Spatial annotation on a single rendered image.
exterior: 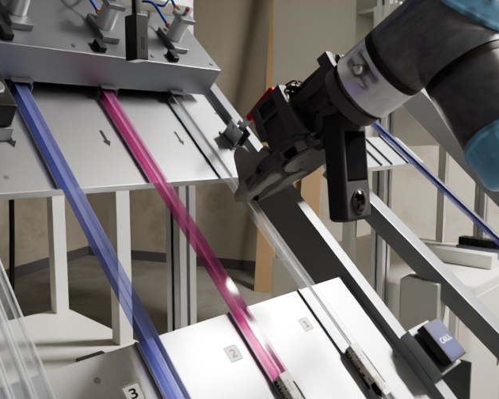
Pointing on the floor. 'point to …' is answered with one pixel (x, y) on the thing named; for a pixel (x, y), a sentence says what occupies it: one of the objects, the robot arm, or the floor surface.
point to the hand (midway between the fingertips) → (249, 199)
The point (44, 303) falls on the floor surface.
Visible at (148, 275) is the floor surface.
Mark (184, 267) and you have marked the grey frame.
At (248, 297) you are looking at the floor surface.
